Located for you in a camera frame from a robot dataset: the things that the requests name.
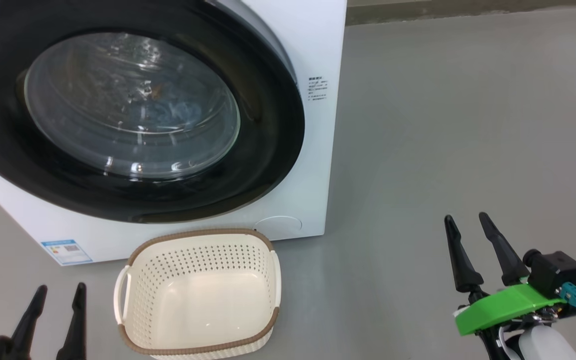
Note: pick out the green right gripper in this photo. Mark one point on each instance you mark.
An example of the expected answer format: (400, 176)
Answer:
(507, 307)

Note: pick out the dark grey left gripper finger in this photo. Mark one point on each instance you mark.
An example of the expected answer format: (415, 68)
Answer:
(77, 330)
(28, 330)

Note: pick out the blue cartoon print garment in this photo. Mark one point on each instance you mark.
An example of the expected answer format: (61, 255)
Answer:
(180, 112)

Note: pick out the washing machine glass door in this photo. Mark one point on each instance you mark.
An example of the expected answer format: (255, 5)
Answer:
(268, 140)

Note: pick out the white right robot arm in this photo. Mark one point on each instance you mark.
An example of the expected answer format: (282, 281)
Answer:
(547, 347)

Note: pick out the white front-load washing machine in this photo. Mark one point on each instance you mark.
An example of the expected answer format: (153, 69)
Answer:
(317, 40)

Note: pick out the blue energy label sticker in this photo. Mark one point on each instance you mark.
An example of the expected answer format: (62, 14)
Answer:
(67, 251)

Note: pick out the cream perforated laundry basket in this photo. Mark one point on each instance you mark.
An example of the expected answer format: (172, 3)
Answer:
(198, 250)

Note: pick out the round white filter cover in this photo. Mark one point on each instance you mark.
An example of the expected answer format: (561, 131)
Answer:
(279, 225)

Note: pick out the small printed text label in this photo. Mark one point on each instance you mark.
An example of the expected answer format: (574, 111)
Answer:
(317, 89)

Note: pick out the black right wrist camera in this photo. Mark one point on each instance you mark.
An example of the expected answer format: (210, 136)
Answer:
(557, 270)

